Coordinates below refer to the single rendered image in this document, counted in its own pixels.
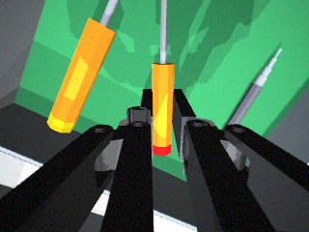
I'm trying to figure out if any orange-handled screwdriver with yellow band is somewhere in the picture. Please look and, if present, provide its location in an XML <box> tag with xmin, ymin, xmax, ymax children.
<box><xmin>47</xmin><ymin>0</ymin><xmax>119</xmax><ymax>132</ymax></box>

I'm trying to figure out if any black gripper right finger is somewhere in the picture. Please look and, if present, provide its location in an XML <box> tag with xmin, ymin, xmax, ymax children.
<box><xmin>172</xmin><ymin>89</ymin><xmax>309</xmax><ymax>232</ymax></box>

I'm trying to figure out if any dark grey drawer chest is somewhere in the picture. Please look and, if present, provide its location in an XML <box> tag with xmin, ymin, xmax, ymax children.
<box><xmin>0</xmin><ymin>0</ymin><xmax>309</xmax><ymax>231</ymax></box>

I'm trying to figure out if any orange-handled screwdriver with red end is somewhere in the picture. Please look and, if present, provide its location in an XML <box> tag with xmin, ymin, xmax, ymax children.
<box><xmin>153</xmin><ymin>0</ymin><xmax>175</xmax><ymax>156</ymax></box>

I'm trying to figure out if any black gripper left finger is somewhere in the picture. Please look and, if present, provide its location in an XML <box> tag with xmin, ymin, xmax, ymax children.
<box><xmin>0</xmin><ymin>89</ymin><xmax>155</xmax><ymax>232</ymax></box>

